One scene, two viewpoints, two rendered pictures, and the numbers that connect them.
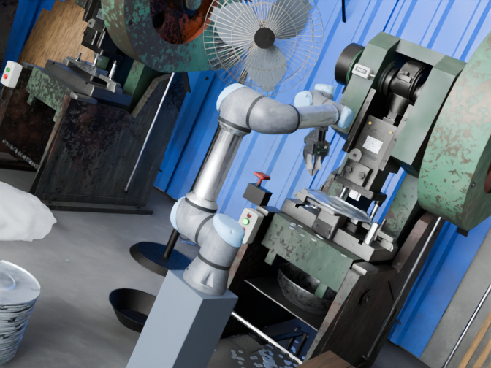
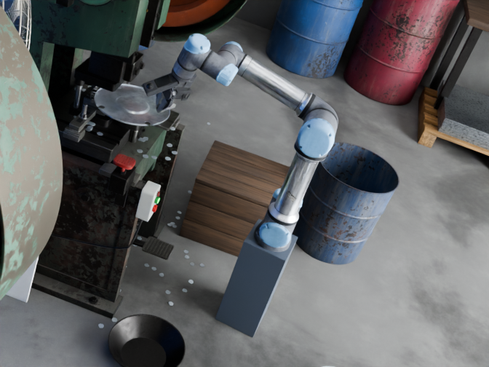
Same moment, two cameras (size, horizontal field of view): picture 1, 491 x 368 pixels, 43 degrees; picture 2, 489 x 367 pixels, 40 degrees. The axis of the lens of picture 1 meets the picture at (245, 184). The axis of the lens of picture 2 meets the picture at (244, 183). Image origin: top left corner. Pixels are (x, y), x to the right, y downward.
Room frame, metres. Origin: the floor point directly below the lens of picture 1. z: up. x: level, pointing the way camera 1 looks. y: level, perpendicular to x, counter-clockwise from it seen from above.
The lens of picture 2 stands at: (3.11, 1.83, 2.09)
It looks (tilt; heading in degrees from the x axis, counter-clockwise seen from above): 33 degrees down; 242
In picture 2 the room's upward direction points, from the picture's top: 19 degrees clockwise
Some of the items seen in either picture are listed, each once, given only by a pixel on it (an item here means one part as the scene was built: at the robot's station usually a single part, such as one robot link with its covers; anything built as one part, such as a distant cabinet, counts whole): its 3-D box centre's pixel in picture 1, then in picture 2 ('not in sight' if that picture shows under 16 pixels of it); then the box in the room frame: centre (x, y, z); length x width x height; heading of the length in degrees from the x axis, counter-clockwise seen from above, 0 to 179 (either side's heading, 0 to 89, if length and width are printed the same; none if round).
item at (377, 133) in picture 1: (373, 151); (124, 36); (2.58, -0.43, 1.04); 0.17 x 0.15 x 0.30; 150
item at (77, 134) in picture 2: (316, 194); (82, 117); (2.70, -0.31, 0.76); 0.17 x 0.06 x 0.10; 60
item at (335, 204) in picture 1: (338, 205); (132, 104); (2.51, -0.39, 0.78); 0.29 x 0.29 x 0.01
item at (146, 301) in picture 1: (139, 314); (145, 349); (2.40, 0.18, 0.04); 0.30 x 0.30 x 0.07
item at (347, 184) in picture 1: (359, 190); (104, 73); (2.62, -0.45, 0.86); 0.20 x 0.16 x 0.05; 60
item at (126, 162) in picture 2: (259, 182); (122, 168); (2.58, -0.05, 0.72); 0.07 x 0.06 x 0.08; 150
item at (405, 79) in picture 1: (402, 101); not in sight; (2.61, -0.45, 1.27); 0.21 x 0.12 x 0.34; 150
